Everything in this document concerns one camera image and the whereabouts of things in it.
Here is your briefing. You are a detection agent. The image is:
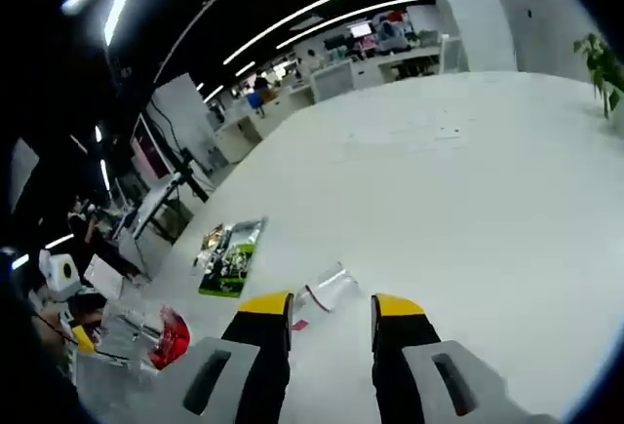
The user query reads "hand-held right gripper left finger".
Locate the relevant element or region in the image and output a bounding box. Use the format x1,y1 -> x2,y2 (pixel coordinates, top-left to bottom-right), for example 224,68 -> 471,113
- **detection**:
145,289 -> 295,424

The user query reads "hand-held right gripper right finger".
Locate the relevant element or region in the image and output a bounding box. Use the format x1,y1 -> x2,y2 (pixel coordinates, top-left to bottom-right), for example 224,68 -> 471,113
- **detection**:
369,292 -> 560,424

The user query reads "red collar skincare pump bottle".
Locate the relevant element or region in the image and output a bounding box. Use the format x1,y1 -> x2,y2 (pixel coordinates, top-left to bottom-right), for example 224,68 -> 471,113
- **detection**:
72,302 -> 192,386

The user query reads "green silver skincare sachet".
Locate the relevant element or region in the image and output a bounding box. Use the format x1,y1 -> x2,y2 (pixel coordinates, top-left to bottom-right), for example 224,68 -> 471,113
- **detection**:
197,216 -> 269,298

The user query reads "white skincare bottle clear cap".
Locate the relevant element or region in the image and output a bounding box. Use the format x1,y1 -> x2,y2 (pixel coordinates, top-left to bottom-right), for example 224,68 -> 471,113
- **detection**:
290,261 -> 363,335

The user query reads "small dark skincare sachet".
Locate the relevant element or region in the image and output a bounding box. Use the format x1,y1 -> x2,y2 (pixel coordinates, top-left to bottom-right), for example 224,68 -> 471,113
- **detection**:
208,226 -> 234,279

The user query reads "gold skincare sachet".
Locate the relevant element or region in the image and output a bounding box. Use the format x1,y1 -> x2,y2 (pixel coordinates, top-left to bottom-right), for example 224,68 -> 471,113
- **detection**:
198,222 -> 226,253

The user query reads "white square ceiling panel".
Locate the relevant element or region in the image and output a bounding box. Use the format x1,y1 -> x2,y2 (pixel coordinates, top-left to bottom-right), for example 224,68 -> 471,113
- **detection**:
9,136 -> 41,213

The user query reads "grey tilted desk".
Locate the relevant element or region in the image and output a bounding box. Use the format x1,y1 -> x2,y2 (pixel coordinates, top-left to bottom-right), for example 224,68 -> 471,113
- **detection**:
111,173 -> 211,250

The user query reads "pink red monitor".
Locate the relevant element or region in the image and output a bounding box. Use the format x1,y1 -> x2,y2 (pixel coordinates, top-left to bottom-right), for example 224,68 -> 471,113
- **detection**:
130,114 -> 172,181

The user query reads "white cabinet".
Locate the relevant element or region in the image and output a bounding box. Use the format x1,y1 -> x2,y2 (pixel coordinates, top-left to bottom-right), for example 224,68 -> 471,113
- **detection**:
311,60 -> 355,102

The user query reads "potted green plant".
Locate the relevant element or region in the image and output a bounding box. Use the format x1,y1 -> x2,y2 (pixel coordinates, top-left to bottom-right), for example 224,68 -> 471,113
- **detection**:
572,32 -> 624,121

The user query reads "thin black cable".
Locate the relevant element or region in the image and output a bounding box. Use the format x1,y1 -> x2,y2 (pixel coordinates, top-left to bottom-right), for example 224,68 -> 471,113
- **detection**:
32,313 -> 129,362

